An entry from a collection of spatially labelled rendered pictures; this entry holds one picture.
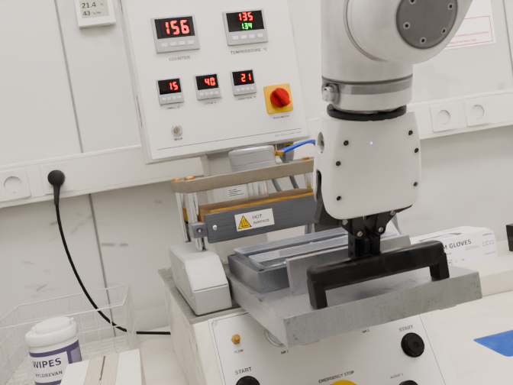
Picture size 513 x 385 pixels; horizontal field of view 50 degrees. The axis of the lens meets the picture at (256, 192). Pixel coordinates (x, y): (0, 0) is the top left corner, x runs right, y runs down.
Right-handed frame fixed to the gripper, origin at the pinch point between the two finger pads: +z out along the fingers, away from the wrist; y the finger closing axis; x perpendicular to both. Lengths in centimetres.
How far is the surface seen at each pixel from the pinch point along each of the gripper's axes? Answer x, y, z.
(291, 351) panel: 10.1, -5.0, 19.4
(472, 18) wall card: 89, 80, -11
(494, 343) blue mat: 16, 34, 34
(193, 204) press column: 30.8, -12.7, 4.7
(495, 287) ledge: 39, 53, 40
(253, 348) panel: 11.2, -10.1, 18.2
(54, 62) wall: 100, -32, -9
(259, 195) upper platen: 36.6, -0.3, 7.8
